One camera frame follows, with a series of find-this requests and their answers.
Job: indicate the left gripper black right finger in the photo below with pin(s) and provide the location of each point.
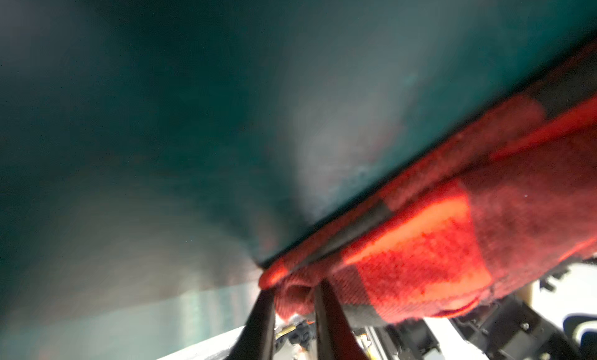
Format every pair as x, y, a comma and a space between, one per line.
335, 339

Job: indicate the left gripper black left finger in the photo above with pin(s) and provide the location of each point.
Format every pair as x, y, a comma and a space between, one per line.
257, 339

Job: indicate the red black plaid shirt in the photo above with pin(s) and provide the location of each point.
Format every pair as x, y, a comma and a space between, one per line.
496, 206

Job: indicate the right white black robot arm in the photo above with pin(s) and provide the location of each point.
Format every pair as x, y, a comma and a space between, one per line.
508, 328

